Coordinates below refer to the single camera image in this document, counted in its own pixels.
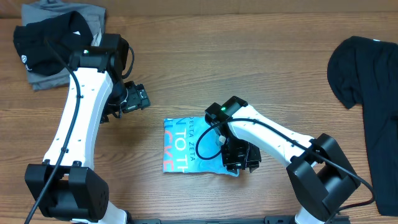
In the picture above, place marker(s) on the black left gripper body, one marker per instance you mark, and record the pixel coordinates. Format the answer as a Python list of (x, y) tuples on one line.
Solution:
[(130, 99)]

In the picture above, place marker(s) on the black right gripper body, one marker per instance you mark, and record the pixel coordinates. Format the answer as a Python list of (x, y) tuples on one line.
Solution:
[(241, 154)]

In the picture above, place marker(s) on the light blue t-shirt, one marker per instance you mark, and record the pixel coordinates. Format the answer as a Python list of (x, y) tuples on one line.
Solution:
[(186, 152)]

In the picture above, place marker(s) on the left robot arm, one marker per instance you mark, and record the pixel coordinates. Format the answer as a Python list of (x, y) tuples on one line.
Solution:
[(65, 185)]

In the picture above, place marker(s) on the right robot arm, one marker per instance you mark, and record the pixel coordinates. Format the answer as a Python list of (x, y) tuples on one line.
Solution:
[(321, 175)]

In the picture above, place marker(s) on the folded black polo shirt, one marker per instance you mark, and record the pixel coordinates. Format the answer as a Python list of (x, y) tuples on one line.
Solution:
[(37, 45)]

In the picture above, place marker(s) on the folded grey garment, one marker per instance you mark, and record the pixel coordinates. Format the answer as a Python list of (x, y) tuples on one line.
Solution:
[(60, 15)]

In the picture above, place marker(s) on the black garment at right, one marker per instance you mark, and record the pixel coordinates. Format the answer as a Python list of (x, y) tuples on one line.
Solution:
[(363, 71)]

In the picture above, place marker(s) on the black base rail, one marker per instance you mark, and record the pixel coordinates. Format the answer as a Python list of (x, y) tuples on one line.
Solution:
[(217, 221)]

